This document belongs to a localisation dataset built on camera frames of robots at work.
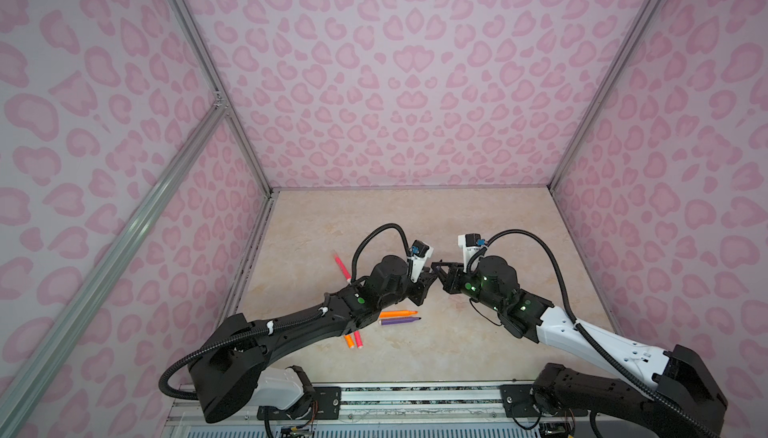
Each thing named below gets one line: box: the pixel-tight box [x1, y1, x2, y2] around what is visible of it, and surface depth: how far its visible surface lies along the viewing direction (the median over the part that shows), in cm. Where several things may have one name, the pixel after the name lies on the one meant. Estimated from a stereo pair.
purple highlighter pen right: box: [380, 317, 421, 325], surface depth 88 cm
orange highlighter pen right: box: [379, 310, 418, 318], surface depth 90 cm
